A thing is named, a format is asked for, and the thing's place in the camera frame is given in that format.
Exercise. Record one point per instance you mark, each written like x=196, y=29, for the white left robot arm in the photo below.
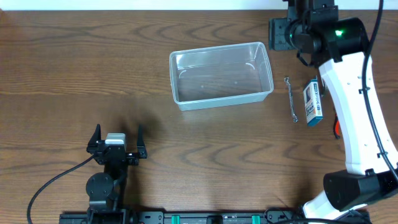
x=106, y=189

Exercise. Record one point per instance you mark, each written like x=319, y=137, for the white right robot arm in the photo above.
x=341, y=51

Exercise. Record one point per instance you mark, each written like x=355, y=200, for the clear plastic storage container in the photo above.
x=220, y=76

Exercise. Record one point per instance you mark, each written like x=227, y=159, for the silver double ended wrench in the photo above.
x=291, y=100

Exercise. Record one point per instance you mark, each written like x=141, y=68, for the blue white screwdriver box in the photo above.
x=312, y=101

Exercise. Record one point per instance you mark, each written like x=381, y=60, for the red handled pliers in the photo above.
x=336, y=127

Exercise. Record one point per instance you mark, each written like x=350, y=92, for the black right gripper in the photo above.
x=278, y=31

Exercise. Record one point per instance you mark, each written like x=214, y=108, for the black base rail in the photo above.
x=268, y=217

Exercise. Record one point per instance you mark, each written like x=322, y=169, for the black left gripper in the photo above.
x=133, y=160

